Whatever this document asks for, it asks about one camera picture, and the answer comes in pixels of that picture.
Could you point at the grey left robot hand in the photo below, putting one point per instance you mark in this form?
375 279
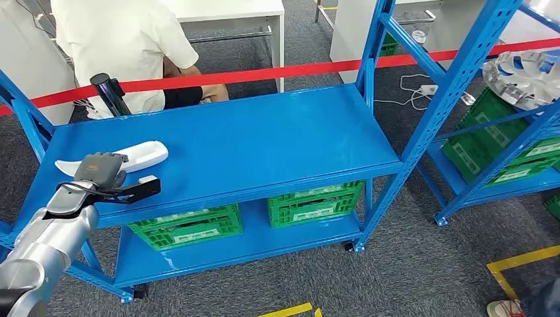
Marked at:
98 168

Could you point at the white curved plastic part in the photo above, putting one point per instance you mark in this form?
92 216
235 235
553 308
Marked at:
140 155

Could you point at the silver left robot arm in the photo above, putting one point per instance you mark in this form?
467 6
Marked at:
43 245

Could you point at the blue metal shelf rack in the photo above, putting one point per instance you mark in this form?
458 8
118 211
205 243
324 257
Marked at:
240 140
481 180

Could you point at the green plastic crate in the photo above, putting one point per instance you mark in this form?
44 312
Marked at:
197 236
463 162
553 208
183 216
485 127
389 46
315 214
315 192

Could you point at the person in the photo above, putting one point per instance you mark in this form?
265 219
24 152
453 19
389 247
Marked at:
503 308
122 43

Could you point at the red barrier belt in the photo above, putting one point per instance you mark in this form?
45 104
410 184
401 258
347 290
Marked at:
262 74

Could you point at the white power strip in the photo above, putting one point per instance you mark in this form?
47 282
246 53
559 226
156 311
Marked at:
428 89

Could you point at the white plastic bag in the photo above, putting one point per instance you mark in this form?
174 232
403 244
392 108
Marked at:
418 36

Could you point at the white plug adapter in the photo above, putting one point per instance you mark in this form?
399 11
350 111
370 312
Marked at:
468 99

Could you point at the silver wheel cover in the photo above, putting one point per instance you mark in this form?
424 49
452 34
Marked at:
520 78

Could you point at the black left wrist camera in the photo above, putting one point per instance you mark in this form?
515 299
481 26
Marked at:
140 190

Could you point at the black stanchion post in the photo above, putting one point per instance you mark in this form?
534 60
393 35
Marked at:
109 94

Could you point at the chrome metal frame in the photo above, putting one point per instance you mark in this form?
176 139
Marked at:
415 19

